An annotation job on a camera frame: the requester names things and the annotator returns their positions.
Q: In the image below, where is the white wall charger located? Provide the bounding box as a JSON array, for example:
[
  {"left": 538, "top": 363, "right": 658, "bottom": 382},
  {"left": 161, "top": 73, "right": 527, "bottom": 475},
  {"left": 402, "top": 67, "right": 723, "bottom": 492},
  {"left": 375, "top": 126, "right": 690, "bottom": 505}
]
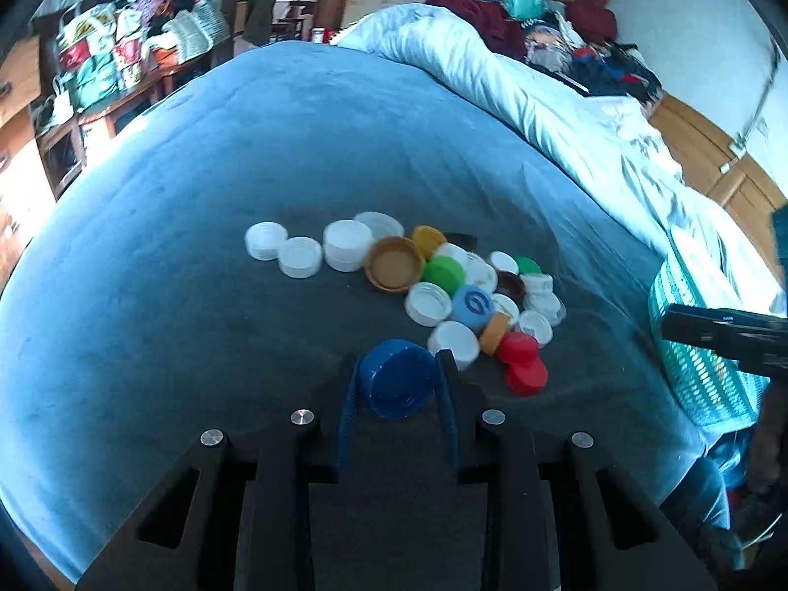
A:
[{"left": 717, "top": 138, "right": 749, "bottom": 174}]

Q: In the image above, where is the heap of colourful clothes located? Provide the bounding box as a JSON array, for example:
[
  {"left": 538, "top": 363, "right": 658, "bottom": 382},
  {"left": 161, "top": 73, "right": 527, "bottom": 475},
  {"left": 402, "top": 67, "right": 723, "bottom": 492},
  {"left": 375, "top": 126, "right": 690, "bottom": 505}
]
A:
[{"left": 523, "top": 0, "right": 666, "bottom": 105}]

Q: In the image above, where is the white woven bag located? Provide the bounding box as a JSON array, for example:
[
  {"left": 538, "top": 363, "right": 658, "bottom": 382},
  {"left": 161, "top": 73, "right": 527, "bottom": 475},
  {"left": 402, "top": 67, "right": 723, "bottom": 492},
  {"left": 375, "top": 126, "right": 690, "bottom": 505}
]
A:
[{"left": 163, "top": 0, "right": 231, "bottom": 66}]

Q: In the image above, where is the teal bag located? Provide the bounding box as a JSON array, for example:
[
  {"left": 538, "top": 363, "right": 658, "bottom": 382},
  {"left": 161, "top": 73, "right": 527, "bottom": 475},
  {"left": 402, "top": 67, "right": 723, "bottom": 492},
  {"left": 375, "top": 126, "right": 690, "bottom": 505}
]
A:
[{"left": 482, "top": 0, "right": 549, "bottom": 19}]

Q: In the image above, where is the stack of colourful packets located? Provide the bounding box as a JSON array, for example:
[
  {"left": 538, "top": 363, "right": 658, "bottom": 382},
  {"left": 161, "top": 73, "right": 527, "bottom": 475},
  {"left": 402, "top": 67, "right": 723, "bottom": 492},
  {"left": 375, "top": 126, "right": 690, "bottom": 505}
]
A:
[{"left": 55, "top": 3, "right": 152, "bottom": 112}]

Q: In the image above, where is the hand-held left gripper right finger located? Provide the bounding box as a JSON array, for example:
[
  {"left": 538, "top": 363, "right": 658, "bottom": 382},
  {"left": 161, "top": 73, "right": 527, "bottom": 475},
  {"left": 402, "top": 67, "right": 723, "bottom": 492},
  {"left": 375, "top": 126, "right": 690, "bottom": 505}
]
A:
[{"left": 437, "top": 350, "right": 718, "bottom": 591}]

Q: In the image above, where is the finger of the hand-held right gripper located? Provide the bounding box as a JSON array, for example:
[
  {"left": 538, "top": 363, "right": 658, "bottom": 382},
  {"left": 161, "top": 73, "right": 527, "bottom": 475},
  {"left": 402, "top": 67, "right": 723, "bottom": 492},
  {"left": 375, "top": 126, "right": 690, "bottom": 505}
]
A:
[{"left": 660, "top": 303, "right": 736, "bottom": 351}]

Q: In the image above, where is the maroon blanket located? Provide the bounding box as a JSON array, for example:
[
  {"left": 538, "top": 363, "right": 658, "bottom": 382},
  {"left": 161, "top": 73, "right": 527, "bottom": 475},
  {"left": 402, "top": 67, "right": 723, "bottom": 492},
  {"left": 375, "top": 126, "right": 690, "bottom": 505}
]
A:
[{"left": 427, "top": 0, "right": 527, "bottom": 59}]

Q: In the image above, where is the wooden dresser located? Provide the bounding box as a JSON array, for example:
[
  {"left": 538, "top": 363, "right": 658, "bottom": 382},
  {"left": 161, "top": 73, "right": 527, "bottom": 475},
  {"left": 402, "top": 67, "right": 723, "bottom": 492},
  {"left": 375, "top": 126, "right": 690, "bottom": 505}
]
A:
[{"left": 0, "top": 31, "right": 56, "bottom": 284}]

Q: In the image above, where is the dark red garment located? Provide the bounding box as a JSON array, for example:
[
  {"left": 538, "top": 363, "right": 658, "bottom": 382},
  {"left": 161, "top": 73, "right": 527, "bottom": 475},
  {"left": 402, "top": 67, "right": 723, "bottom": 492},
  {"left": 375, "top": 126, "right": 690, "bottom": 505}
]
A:
[{"left": 566, "top": 0, "right": 618, "bottom": 44}]

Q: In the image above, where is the person's right hand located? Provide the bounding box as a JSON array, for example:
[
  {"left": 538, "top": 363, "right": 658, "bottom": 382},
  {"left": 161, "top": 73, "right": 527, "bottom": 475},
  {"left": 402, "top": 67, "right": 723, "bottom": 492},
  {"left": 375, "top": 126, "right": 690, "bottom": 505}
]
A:
[{"left": 747, "top": 375, "right": 788, "bottom": 496}]

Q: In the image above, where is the large blue cap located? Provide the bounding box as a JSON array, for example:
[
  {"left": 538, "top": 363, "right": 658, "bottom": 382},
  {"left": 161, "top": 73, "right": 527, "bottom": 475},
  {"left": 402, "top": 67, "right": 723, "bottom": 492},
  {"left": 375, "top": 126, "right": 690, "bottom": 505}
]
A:
[{"left": 357, "top": 338, "right": 441, "bottom": 421}]

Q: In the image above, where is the dark wooden side cabinet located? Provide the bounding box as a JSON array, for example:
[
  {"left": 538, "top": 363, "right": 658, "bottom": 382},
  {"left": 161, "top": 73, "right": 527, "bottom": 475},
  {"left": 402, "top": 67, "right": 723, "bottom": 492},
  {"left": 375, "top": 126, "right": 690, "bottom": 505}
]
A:
[{"left": 31, "top": 31, "right": 235, "bottom": 198}]

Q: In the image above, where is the wooden headboard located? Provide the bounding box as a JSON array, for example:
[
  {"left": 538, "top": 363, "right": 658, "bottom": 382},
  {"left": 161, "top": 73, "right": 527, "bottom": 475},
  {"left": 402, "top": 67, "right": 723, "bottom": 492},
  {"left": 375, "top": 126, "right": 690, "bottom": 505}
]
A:
[{"left": 649, "top": 92, "right": 788, "bottom": 272}]

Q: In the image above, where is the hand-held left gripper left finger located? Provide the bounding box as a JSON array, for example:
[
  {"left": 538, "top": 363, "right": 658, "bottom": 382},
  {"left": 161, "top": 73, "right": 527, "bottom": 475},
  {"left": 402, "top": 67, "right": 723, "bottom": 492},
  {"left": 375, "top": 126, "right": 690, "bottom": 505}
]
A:
[{"left": 74, "top": 350, "right": 365, "bottom": 591}]

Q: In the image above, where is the pile of plastic bottle caps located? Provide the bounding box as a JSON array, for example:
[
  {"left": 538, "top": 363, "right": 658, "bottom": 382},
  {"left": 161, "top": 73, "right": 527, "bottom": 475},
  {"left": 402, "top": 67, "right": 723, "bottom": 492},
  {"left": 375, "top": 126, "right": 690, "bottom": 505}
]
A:
[{"left": 244, "top": 211, "right": 567, "bottom": 398}]

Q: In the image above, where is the teal perforated plastic basket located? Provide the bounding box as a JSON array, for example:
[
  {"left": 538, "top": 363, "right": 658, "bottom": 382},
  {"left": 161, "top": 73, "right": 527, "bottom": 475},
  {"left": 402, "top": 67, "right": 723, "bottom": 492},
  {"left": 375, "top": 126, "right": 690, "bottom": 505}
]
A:
[{"left": 648, "top": 230, "right": 770, "bottom": 435}]

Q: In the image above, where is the light blue duvet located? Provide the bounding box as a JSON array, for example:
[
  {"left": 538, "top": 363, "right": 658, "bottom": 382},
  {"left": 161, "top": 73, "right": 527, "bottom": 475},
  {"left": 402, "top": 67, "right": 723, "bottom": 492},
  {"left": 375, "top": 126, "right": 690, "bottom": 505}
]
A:
[{"left": 332, "top": 3, "right": 788, "bottom": 321}]

